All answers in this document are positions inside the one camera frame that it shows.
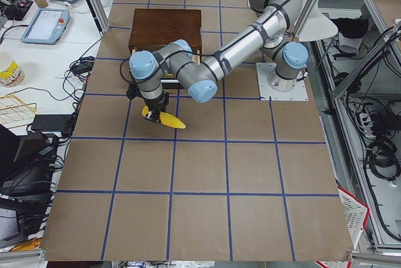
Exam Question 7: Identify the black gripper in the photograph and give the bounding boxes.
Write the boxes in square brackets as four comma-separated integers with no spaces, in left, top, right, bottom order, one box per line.
[126,82,169,123]

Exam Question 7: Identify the dark wooden drawer box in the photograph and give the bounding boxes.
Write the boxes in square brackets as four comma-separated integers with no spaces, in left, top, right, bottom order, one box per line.
[128,8,203,90]

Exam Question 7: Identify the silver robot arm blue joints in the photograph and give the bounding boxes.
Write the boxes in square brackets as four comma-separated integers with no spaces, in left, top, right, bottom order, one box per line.
[129,0,308,103]

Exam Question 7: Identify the upper blue teach pendant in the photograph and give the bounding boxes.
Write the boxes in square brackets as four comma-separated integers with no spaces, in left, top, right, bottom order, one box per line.
[21,9,70,45]

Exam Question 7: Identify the yellow popcorn paper cup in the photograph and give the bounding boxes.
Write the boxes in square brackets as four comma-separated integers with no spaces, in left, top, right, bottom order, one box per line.
[1,52,25,87]

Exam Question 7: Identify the red white plastic basket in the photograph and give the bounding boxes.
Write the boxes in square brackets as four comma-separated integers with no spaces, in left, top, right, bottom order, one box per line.
[338,187,370,249]

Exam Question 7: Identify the gold wire rack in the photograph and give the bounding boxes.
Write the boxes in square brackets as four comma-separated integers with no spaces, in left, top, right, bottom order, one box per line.
[0,95,37,128]

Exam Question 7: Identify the coiled black cables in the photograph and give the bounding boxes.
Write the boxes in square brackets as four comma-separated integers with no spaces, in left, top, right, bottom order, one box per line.
[365,138,400,183]

